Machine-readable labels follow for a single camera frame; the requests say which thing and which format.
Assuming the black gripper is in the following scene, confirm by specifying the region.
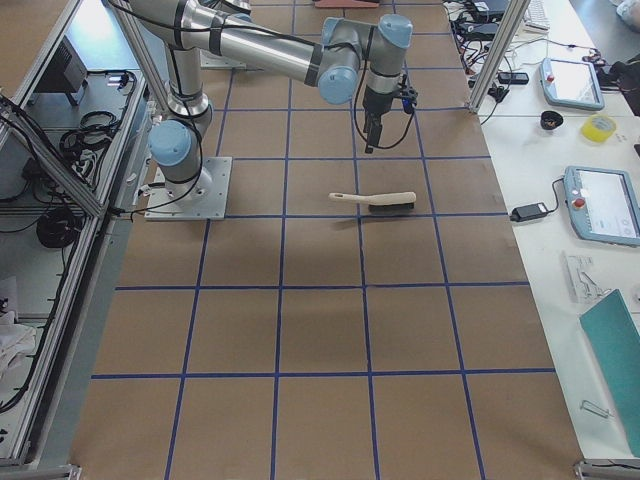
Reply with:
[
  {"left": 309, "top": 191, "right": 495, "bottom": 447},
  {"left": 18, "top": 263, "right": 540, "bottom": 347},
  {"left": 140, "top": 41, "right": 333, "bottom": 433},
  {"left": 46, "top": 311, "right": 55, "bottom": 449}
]
[{"left": 363, "top": 72, "right": 418, "bottom": 154}]

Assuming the beige hand brush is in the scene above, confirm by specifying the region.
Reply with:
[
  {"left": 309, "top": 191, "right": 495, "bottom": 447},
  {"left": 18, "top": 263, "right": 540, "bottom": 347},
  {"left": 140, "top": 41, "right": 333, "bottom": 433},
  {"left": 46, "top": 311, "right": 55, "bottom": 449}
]
[{"left": 328, "top": 191, "right": 417, "bottom": 213}]

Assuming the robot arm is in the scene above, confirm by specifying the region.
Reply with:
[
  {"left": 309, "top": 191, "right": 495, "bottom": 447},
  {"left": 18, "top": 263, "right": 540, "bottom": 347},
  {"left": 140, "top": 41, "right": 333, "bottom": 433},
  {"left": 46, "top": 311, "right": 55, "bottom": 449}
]
[{"left": 111, "top": 1, "right": 417, "bottom": 204}]

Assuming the black power adapter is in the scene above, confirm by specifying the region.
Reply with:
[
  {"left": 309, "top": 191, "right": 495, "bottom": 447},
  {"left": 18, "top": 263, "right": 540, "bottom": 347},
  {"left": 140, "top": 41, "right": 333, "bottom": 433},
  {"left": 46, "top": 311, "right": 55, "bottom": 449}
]
[{"left": 509, "top": 202, "right": 550, "bottom": 223}]

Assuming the blue teach pendant far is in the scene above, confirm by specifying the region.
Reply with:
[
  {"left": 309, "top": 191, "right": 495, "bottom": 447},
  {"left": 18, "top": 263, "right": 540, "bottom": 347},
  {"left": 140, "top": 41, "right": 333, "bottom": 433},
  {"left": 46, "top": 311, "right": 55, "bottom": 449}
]
[{"left": 539, "top": 58, "right": 605, "bottom": 111}]

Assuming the blue teach pendant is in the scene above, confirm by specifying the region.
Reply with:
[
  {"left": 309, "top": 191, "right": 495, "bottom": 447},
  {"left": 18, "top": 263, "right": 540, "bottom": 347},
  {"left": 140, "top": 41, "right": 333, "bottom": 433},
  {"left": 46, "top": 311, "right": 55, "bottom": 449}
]
[
  {"left": 563, "top": 166, "right": 639, "bottom": 247},
  {"left": 539, "top": 58, "right": 605, "bottom": 111}
]

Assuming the yellow tape roll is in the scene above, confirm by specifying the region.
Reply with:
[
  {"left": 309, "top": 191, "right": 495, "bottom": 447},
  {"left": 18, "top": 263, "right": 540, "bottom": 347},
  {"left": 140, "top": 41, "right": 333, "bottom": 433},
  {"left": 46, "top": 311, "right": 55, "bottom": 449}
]
[{"left": 580, "top": 114, "right": 617, "bottom": 143}]

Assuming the blue teach pendant near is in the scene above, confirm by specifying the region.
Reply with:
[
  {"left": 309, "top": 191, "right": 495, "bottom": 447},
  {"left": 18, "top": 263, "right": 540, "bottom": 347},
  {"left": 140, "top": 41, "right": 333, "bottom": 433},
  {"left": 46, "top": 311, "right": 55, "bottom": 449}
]
[{"left": 563, "top": 166, "right": 639, "bottom": 247}]

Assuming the green folder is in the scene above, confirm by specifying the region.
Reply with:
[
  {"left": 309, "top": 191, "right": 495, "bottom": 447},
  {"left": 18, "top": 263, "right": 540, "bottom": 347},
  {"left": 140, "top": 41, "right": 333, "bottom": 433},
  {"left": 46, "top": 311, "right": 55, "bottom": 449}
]
[{"left": 580, "top": 290, "right": 639, "bottom": 457}]

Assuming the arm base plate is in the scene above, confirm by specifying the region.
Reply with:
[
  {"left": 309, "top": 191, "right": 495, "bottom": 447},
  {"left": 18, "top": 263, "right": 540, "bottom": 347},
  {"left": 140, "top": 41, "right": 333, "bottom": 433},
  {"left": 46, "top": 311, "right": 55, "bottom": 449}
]
[{"left": 144, "top": 157, "right": 232, "bottom": 221}]

